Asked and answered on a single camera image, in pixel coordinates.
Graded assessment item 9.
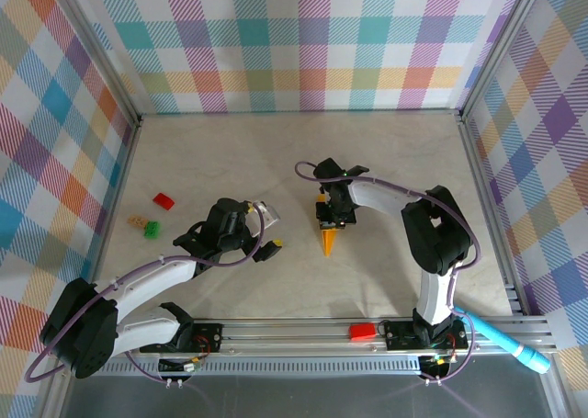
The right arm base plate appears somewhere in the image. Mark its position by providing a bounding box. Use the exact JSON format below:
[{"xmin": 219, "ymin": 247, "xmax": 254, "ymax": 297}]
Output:
[{"xmin": 384, "ymin": 320, "xmax": 469, "ymax": 351}]

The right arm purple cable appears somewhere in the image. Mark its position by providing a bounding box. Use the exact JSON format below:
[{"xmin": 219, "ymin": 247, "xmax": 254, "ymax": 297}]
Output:
[{"xmin": 294, "ymin": 160, "xmax": 482, "ymax": 386}]

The checked fabric panel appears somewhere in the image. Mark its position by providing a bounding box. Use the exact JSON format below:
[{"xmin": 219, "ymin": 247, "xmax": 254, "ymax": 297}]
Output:
[
  {"xmin": 0, "ymin": 0, "xmax": 139, "ymax": 418},
  {"xmin": 73, "ymin": 0, "xmax": 525, "ymax": 115},
  {"xmin": 463, "ymin": 0, "xmax": 588, "ymax": 418}
]

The aluminium corner post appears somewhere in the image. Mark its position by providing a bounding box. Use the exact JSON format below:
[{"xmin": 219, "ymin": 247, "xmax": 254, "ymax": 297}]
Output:
[
  {"xmin": 45, "ymin": 0, "xmax": 142, "ymax": 121},
  {"xmin": 458, "ymin": 0, "xmax": 548, "ymax": 121}
]

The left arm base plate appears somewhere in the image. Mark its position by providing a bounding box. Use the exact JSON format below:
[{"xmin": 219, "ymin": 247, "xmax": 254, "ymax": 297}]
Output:
[{"xmin": 140, "ymin": 322, "xmax": 225, "ymax": 356}]

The wide aluminium base rail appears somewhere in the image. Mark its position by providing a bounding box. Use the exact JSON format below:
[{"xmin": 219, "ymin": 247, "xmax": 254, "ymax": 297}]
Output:
[{"xmin": 50, "ymin": 315, "xmax": 560, "ymax": 359}]

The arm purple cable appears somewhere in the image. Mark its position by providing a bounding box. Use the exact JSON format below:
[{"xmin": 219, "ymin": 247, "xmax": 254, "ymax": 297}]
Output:
[
  {"xmin": 294, "ymin": 160, "xmax": 482, "ymax": 386},
  {"xmin": 25, "ymin": 202, "xmax": 266, "ymax": 386}
]

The slotted grey cable duct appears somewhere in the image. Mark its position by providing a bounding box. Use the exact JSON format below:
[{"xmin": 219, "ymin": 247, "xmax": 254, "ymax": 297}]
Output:
[{"xmin": 68, "ymin": 360, "xmax": 560, "ymax": 378}]

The aluminium side rail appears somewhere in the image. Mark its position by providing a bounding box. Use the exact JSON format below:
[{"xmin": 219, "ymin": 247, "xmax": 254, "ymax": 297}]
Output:
[
  {"xmin": 82, "ymin": 117, "xmax": 144, "ymax": 322},
  {"xmin": 458, "ymin": 117, "xmax": 526, "ymax": 319}
]

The red rectangular block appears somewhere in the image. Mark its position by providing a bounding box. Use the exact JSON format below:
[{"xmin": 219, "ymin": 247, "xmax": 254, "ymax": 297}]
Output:
[{"xmin": 348, "ymin": 323, "xmax": 379, "ymax": 343}]

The light blue cylinder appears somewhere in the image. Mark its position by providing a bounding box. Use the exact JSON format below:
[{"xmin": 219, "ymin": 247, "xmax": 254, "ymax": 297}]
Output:
[{"xmin": 454, "ymin": 306, "xmax": 551, "ymax": 373}]

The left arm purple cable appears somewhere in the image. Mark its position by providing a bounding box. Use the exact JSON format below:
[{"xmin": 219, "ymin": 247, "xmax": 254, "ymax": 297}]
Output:
[{"xmin": 25, "ymin": 202, "xmax": 266, "ymax": 386}]

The thin aluminium table rail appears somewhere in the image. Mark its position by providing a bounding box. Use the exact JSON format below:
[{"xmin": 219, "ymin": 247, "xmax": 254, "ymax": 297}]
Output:
[{"xmin": 137, "ymin": 108, "xmax": 463, "ymax": 117}]

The grey metal sheet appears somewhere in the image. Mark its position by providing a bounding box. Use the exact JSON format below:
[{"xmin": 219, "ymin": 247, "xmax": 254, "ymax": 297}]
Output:
[{"xmin": 59, "ymin": 374, "xmax": 555, "ymax": 418}]

